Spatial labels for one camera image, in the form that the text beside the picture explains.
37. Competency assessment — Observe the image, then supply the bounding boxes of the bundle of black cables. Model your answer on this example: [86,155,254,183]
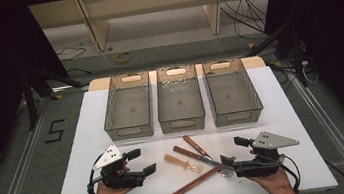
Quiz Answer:
[219,0,271,47]

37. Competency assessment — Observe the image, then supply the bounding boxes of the black tripod stand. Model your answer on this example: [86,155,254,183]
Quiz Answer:
[19,59,95,131]

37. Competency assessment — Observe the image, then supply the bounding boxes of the wooden-handled fork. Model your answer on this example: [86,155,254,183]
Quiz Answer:
[182,129,235,183]

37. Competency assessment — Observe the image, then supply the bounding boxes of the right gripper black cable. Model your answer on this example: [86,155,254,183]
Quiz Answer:
[278,152,304,194]

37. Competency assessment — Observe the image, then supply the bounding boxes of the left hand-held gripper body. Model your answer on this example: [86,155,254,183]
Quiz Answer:
[89,141,146,193]

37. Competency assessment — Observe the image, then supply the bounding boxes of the smoky transparent plastic bin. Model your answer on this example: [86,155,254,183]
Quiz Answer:
[97,70,158,143]
[201,55,266,129]
[151,62,208,136]

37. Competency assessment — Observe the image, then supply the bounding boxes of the yellow tape roll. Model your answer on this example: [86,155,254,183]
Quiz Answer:
[114,50,134,65]

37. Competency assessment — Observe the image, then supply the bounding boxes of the black metal stand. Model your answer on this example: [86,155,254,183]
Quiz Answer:
[240,19,311,95]

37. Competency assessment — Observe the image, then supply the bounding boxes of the white floor cable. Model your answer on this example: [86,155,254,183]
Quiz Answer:
[97,42,157,76]

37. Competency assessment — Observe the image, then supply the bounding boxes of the wooden-handled knife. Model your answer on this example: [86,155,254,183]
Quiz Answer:
[171,139,229,176]

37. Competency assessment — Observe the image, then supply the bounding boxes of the white table cover sheet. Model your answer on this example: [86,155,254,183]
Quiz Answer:
[38,58,339,194]

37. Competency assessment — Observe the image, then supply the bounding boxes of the aluminium floor rail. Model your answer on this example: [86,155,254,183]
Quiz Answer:
[0,88,68,194]
[286,63,344,194]

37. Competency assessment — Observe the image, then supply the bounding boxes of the person's right hand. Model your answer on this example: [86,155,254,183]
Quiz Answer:
[248,165,299,194]

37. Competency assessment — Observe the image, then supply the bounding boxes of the thin black floor cable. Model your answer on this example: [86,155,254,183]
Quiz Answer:
[55,44,89,63]

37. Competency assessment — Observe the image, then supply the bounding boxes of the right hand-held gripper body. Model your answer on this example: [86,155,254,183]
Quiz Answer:
[230,126,304,181]

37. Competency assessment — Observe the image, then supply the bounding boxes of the light wooden bench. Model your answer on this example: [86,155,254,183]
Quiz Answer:
[27,0,285,61]

